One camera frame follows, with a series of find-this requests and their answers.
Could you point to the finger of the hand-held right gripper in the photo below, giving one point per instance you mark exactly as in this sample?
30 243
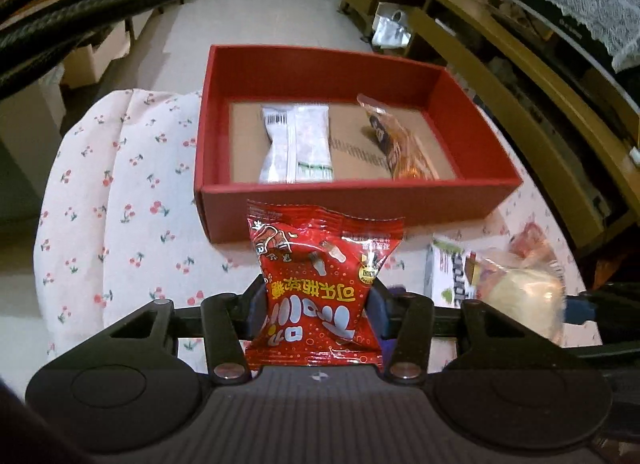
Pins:
580 309
605 351

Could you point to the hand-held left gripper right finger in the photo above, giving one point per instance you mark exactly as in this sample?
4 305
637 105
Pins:
382 309

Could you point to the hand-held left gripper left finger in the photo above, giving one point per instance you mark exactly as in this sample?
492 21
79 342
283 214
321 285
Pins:
256 311

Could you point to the clear bread packet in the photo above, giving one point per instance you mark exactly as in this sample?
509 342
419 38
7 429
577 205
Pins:
525 294

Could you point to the red snack packet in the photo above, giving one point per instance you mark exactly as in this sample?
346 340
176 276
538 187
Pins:
320 304

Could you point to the red cardboard box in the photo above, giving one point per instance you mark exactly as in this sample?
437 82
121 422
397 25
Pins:
350 216

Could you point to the green white snack packet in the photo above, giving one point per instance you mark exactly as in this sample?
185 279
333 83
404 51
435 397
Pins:
442 269

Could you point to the orange brown snack packet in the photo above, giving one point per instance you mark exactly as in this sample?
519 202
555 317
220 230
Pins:
400 149

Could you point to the brown cardboard liner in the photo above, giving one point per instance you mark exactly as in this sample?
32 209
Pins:
352 139

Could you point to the cherry print tablecloth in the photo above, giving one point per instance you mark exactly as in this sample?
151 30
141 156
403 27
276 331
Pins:
125 194

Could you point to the wooden media cabinet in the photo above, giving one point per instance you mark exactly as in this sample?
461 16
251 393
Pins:
525 109

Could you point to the black television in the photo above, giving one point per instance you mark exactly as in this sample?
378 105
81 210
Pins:
565 39

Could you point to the silver foil bag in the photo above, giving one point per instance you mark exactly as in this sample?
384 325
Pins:
392 27

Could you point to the white storage box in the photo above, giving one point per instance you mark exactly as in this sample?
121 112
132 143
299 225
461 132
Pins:
95 64

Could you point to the white cabinet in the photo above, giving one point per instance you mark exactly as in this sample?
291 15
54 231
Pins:
30 109

